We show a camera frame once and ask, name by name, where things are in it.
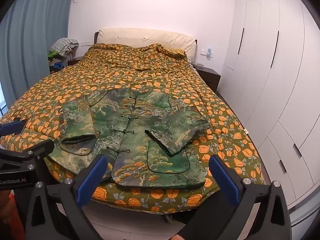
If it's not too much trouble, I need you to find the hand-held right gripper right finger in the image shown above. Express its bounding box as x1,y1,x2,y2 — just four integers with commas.
180,155,292,240

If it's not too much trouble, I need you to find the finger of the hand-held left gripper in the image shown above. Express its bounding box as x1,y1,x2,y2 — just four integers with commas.
0,139,55,173
0,119,28,137

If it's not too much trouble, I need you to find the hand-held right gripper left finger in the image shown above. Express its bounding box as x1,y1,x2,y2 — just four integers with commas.
25,154,108,240

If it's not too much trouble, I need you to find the green landscape print jacket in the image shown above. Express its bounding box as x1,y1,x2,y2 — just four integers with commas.
47,87,215,188

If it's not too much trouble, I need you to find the person's left forearm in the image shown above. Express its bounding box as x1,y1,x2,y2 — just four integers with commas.
0,189,12,240

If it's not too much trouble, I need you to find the pile of colourful clothes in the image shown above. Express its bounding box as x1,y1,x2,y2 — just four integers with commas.
47,51,75,73

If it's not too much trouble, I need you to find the dark brown nightstand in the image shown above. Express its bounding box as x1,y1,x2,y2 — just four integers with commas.
192,64,221,93
67,56,83,67

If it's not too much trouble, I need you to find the checked grey cloth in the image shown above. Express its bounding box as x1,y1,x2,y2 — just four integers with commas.
49,38,80,56

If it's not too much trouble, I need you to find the grey-blue curtain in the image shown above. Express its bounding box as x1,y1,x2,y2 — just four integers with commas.
0,0,75,110

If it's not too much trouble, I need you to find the green quilt with orange flowers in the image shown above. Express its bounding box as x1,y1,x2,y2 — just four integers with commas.
0,43,265,213

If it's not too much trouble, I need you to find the white wardrobe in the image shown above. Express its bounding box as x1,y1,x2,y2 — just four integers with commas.
217,0,320,212

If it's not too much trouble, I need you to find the cream padded headboard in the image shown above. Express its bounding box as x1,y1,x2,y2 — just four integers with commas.
94,28,197,61

